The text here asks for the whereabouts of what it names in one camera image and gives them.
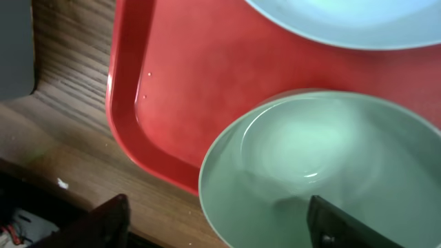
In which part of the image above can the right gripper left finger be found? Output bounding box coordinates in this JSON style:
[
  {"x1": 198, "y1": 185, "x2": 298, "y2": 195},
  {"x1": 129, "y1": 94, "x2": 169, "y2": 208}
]
[{"x1": 30, "y1": 194, "x2": 130, "y2": 248}]

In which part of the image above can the mint green bowl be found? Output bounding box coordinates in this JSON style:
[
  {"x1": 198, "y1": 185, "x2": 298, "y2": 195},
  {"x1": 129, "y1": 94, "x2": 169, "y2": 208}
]
[{"x1": 198, "y1": 91, "x2": 440, "y2": 247}]

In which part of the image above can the red plastic tray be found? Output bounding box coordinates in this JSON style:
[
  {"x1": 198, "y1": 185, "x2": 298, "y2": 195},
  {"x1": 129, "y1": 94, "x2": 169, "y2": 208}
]
[{"x1": 106, "y1": 0, "x2": 440, "y2": 194}]

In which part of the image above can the grey dishwasher rack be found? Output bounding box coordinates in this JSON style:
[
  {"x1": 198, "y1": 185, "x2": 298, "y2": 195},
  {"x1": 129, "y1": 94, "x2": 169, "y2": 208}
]
[{"x1": 1, "y1": 0, "x2": 35, "y2": 101}]

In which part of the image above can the large light blue plate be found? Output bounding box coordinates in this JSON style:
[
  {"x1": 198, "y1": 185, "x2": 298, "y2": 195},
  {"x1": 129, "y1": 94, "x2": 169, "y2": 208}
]
[{"x1": 246, "y1": 0, "x2": 440, "y2": 50}]

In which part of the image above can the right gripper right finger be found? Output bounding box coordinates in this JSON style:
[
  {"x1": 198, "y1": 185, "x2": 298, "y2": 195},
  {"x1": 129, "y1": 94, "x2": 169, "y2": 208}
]
[{"x1": 307, "y1": 195, "x2": 402, "y2": 248}]

